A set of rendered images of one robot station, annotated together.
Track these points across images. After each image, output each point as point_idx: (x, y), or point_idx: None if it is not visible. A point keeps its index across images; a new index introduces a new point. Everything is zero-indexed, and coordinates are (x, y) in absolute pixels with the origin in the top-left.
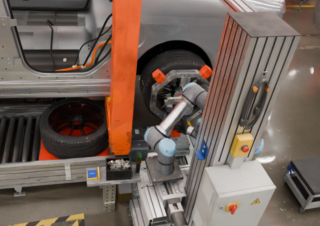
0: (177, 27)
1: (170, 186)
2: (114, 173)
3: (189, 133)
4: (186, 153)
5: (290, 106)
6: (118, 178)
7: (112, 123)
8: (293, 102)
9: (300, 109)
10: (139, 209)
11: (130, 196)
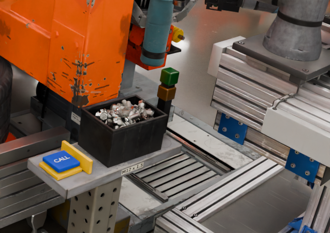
0: None
1: (327, 88)
2: (129, 137)
3: (254, 1)
4: (169, 117)
5: (248, 28)
6: (135, 153)
7: None
8: (245, 22)
9: (264, 28)
10: (195, 228)
11: (126, 229)
